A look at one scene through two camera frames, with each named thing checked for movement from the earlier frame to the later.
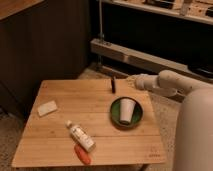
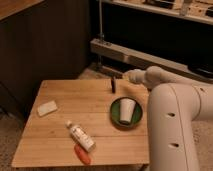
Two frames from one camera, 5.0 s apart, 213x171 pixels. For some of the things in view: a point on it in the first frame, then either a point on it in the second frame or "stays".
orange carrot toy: x=82 y=154 stays
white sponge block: x=44 y=109 stays
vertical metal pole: x=101 y=35 stays
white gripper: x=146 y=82 to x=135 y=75
